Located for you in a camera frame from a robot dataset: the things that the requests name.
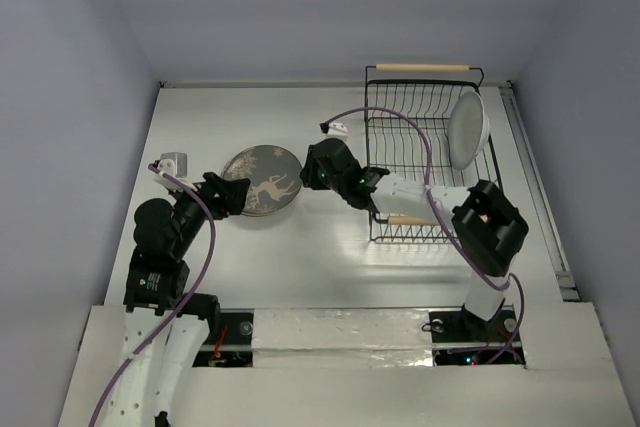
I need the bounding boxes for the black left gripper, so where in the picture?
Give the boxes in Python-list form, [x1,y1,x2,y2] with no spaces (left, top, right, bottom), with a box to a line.
[169,170,248,254]

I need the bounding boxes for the red and teal plate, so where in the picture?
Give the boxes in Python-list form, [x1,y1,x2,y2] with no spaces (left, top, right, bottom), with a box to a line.
[242,206,295,221]

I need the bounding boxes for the grey-green mottled plate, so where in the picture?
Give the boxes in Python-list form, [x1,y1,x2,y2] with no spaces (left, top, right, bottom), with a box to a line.
[221,144,302,217]

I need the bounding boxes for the white deep plate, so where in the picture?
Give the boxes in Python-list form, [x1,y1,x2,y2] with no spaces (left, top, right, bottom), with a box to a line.
[447,91,490,171]

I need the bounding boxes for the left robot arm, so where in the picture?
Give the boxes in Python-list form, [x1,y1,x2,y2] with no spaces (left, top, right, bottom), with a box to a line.
[102,164,250,426]

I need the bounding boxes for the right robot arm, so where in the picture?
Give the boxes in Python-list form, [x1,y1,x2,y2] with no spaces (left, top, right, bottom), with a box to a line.
[300,138,529,341]

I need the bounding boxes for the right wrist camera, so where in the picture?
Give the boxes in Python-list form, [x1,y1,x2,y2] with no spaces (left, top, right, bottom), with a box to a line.
[320,122,349,142]

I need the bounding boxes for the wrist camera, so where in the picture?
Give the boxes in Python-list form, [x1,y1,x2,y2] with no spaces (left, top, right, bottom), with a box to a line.
[151,152,188,186]
[320,122,349,142]

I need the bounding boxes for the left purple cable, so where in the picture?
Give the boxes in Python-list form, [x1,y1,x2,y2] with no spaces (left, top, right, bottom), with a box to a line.
[84,162,219,427]

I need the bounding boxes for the purple cable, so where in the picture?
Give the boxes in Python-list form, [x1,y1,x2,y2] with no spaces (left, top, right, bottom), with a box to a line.
[84,162,219,427]
[318,106,526,365]

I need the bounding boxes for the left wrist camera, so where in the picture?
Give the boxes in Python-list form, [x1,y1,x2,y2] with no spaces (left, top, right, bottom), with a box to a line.
[151,152,188,186]

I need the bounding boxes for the black wire dish rack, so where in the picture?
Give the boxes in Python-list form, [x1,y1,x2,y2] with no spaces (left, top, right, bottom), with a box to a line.
[363,63,506,244]

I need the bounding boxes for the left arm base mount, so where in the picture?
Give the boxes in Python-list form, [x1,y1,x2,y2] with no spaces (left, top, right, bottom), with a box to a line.
[193,309,254,368]

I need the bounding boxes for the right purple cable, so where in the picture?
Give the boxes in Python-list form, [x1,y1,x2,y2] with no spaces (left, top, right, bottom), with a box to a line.
[318,106,526,365]

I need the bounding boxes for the metal side rail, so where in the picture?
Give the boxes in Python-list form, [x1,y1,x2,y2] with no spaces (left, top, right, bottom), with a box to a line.
[499,84,582,303]

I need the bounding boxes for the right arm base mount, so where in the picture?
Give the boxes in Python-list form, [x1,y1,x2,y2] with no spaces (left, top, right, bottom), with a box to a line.
[421,308,525,366]

